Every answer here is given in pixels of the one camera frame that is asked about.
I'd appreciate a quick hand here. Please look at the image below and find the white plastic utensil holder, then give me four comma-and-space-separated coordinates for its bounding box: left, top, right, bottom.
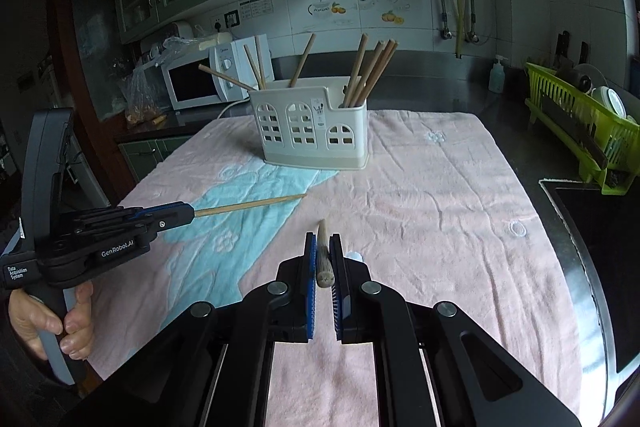
248, 77, 372, 171

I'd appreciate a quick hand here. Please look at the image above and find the white microwave oven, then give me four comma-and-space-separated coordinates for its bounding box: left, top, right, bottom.
161, 36, 273, 110

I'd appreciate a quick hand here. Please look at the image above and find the plastic bag with food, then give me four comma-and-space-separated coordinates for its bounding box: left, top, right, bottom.
122, 67, 166, 125

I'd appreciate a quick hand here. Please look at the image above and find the pink and blue towel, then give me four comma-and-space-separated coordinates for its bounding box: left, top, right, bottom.
87, 109, 596, 427

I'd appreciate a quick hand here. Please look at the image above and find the bunch of wooden chopsticks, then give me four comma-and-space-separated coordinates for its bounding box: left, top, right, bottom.
198, 33, 399, 108

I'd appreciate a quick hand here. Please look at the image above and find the white microwave power cable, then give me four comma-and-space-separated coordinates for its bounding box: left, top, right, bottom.
215, 99, 251, 120

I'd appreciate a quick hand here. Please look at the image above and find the person's left hand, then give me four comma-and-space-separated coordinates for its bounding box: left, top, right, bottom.
6, 281, 96, 362

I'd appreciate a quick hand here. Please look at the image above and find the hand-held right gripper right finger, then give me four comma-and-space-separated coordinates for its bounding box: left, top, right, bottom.
331, 234, 584, 427

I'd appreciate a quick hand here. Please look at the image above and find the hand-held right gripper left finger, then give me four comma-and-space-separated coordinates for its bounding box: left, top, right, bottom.
60, 232, 318, 427

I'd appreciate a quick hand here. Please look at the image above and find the round plate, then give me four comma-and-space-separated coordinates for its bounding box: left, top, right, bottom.
570, 63, 608, 95

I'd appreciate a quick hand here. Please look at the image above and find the brown wooden chopstick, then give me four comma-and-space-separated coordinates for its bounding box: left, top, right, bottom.
192, 193, 308, 219
314, 219, 335, 289

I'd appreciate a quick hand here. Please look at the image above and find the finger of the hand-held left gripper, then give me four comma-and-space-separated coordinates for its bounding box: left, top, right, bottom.
61, 202, 196, 239

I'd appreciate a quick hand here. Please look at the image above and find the clear plastic bag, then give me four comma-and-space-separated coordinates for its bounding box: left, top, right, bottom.
162, 34, 233, 62

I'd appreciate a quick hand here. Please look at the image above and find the white bowl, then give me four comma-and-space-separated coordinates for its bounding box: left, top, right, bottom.
592, 87, 626, 118

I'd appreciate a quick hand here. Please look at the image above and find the green base cabinet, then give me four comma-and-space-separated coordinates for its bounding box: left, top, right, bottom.
117, 134, 196, 180

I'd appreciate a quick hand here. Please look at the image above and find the blue soap bottle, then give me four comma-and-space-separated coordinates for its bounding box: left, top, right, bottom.
487, 55, 508, 94

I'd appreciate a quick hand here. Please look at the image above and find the white wall label sheet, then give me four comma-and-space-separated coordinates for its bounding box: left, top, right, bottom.
239, 0, 273, 22

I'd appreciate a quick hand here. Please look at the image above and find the lime green dish rack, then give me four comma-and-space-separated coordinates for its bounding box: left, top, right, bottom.
524, 62, 640, 195

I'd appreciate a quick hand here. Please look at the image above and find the dark sink basin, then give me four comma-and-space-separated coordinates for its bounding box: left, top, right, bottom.
540, 179, 640, 373

